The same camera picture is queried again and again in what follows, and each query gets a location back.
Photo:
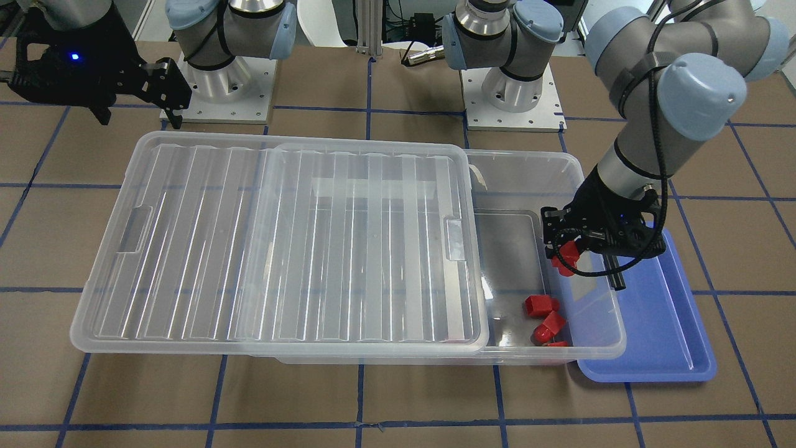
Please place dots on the blue plastic tray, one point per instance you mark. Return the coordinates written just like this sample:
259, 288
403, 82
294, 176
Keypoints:
666, 340

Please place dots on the clear plastic storage box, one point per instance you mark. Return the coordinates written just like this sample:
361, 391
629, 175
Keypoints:
516, 267

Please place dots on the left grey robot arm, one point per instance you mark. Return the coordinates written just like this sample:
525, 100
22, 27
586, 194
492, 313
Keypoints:
675, 83

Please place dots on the aluminium frame post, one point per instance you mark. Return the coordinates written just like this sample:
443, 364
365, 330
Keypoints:
369, 27

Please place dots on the red block cluster in box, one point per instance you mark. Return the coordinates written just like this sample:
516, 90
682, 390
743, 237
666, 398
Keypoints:
548, 333

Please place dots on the clear plastic box lid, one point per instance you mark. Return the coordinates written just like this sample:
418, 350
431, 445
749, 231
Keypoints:
170, 276

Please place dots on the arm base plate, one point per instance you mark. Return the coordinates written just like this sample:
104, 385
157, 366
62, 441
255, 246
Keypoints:
495, 102
217, 99

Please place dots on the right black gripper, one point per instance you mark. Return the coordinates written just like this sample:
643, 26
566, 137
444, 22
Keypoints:
107, 45

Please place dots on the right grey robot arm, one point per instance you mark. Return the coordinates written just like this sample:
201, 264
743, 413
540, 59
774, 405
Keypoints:
213, 33

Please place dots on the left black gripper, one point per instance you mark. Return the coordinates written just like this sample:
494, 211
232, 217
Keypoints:
596, 200

